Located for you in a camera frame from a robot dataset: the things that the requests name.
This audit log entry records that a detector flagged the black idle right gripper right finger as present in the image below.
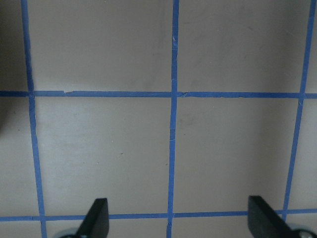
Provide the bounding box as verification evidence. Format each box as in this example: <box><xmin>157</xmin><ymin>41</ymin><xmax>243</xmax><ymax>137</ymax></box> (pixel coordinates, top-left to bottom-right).
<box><xmin>247</xmin><ymin>195</ymin><xmax>300</xmax><ymax>238</ymax></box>

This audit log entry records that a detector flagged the idle right gripper left finger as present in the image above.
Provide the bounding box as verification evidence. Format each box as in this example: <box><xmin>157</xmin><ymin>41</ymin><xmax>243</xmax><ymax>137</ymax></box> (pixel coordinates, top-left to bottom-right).
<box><xmin>75</xmin><ymin>198</ymin><xmax>109</xmax><ymax>238</ymax></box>

